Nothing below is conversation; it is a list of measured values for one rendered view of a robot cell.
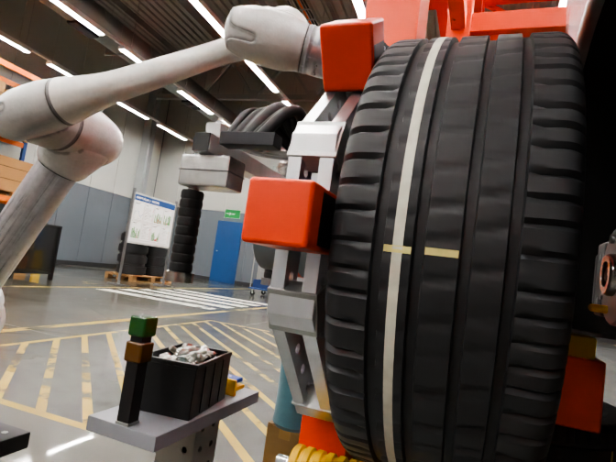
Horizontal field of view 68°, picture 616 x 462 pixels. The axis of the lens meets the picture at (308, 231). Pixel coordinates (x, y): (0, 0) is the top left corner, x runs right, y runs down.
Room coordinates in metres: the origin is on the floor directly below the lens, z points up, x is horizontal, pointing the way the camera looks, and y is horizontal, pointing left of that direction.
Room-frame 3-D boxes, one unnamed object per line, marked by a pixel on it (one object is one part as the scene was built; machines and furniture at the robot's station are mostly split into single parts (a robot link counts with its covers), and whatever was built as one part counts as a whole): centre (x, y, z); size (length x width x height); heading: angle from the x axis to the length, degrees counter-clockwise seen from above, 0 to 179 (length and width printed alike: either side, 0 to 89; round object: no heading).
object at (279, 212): (0.50, 0.02, 0.85); 0.09 x 0.08 x 0.07; 159
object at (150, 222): (9.71, 3.32, 0.98); 1.50 x 0.50 x 1.95; 161
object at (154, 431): (1.11, 0.23, 0.44); 0.43 x 0.17 x 0.03; 159
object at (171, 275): (0.72, 0.19, 0.83); 0.04 x 0.04 x 0.16
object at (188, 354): (1.09, 0.24, 0.51); 0.20 x 0.14 x 0.13; 168
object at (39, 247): (8.00, 5.11, 0.49); 1.27 x 0.88 x 0.97; 71
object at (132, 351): (0.92, 0.30, 0.59); 0.04 x 0.04 x 0.04; 69
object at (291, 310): (0.80, -0.09, 0.85); 0.54 x 0.07 x 0.54; 159
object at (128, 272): (11.06, 3.86, 0.55); 1.40 x 0.80 x 1.09; 158
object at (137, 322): (0.92, 0.30, 0.64); 0.04 x 0.04 x 0.04; 69
